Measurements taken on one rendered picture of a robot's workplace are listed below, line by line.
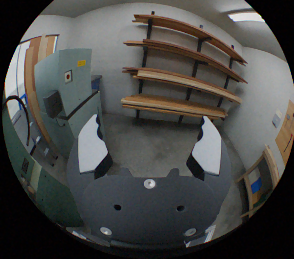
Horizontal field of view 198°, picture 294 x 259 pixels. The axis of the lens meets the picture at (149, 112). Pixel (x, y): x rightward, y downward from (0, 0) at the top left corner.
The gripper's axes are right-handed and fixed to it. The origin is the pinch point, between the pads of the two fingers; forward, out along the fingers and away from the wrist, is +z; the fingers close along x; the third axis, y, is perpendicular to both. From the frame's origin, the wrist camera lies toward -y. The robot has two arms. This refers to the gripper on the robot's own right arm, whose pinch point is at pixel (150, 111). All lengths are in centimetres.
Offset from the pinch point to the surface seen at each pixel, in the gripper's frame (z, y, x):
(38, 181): -27, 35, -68
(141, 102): 133, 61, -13
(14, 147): -25, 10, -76
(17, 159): -29, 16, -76
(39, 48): 73, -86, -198
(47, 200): -40, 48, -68
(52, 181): -18, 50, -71
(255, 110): 87, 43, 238
